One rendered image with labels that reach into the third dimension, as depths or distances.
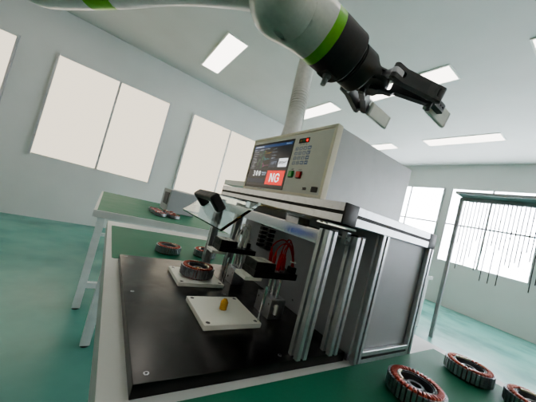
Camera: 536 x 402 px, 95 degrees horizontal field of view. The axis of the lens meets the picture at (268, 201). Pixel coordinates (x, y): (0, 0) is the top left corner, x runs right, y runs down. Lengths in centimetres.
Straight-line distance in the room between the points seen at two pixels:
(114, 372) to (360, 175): 69
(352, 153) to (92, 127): 494
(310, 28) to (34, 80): 526
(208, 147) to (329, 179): 503
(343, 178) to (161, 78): 515
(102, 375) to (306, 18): 61
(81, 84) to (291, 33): 514
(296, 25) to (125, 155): 498
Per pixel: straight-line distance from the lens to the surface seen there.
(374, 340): 80
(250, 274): 68
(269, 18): 43
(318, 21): 44
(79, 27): 577
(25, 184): 541
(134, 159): 530
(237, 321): 65
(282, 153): 83
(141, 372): 49
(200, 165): 552
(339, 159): 68
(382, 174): 84
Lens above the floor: 105
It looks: 2 degrees up
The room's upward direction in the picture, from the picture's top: 15 degrees clockwise
